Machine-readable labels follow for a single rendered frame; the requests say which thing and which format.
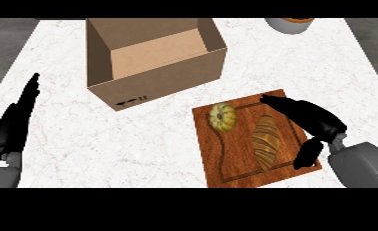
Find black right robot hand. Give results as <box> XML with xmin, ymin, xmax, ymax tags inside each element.
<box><xmin>258</xmin><ymin>94</ymin><xmax>348</xmax><ymax>171</ymax></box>

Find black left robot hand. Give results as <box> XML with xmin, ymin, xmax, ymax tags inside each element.
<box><xmin>0</xmin><ymin>72</ymin><xmax>41</xmax><ymax>158</ymax></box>

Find golden brown striped croissant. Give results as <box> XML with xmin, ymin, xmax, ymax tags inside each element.
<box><xmin>251</xmin><ymin>114</ymin><xmax>284</xmax><ymax>173</ymax></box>

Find brown wooden cutting board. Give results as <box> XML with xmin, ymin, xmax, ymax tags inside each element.
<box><xmin>190</xmin><ymin>88</ymin><xmax>323</xmax><ymax>189</ymax></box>

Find open brown cardboard box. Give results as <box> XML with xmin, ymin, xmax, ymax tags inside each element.
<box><xmin>84</xmin><ymin>18</ymin><xmax>229</xmax><ymax>112</ymax></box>

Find small yellow round squash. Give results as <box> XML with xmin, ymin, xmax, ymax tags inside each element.
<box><xmin>208</xmin><ymin>102</ymin><xmax>239</xmax><ymax>133</ymax></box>

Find grey round pot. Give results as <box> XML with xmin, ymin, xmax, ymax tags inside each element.
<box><xmin>264</xmin><ymin>18</ymin><xmax>316</xmax><ymax>36</ymax></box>

